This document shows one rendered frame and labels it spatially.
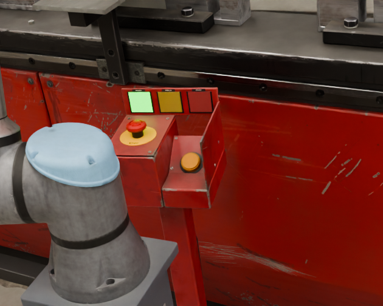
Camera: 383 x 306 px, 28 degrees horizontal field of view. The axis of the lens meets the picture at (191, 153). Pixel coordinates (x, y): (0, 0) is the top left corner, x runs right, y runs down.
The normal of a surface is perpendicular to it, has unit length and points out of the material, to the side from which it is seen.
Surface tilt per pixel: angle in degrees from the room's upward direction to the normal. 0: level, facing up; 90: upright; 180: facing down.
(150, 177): 90
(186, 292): 90
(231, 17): 90
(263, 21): 0
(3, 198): 77
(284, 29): 0
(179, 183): 0
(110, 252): 72
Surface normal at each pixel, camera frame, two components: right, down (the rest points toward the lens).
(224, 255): -0.45, 0.48
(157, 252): -0.13, -0.85
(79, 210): 0.07, 0.51
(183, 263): -0.24, 0.52
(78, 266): -0.25, 0.25
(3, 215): -0.07, 0.75
